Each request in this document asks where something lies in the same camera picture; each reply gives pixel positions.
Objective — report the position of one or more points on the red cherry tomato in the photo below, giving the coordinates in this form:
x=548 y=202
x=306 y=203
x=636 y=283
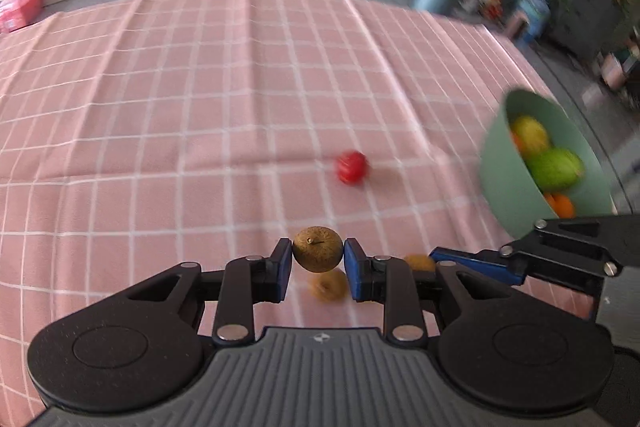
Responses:
x=352 y=167

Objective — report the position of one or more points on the green cucumber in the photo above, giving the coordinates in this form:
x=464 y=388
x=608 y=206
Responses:
x=555 y=169

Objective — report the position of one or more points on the green colander bowl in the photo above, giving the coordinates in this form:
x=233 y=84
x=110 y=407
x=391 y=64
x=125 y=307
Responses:
x=500 y=187

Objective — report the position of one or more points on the green yellow mango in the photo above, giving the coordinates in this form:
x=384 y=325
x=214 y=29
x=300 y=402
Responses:
x=529 y=134

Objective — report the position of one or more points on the brown longan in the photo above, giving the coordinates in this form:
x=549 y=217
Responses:
x=420 y=263
x=317 y=250
x=327 y=285

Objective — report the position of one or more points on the blue water jug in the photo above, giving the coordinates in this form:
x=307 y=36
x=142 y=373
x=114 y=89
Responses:
x=534 y=12

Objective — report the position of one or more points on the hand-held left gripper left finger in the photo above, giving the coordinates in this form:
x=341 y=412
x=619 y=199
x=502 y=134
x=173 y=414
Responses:
x=282 y=269

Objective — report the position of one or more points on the pink storage boxes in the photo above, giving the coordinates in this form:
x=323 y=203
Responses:
x=20 y=11

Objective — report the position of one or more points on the pink checked tablecloth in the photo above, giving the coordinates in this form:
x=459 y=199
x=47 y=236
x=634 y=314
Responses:
x=200 y=107

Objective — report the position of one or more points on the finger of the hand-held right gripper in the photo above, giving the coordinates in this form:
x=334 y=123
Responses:
x=475 y=263

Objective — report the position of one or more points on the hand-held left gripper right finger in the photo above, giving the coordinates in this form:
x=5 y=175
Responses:
x=355 y=274

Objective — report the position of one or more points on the dark grey sideboard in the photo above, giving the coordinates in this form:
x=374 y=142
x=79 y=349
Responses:
x=590 y=22

